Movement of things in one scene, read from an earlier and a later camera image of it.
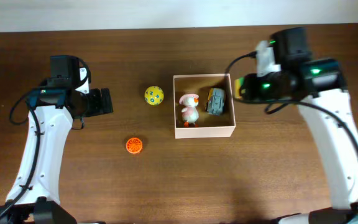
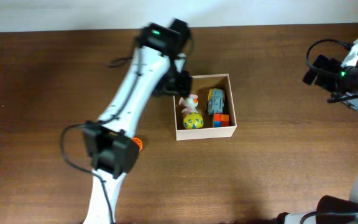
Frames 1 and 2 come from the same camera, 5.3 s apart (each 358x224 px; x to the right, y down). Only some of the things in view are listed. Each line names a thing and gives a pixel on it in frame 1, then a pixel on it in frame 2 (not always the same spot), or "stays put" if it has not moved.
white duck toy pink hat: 190,112 stays put
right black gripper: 253,90 to 328,64
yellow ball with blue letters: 154,96 to 192,121
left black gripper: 97,96 to 183,88
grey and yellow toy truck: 215,103 stays put
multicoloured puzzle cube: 238,84 to 220,120
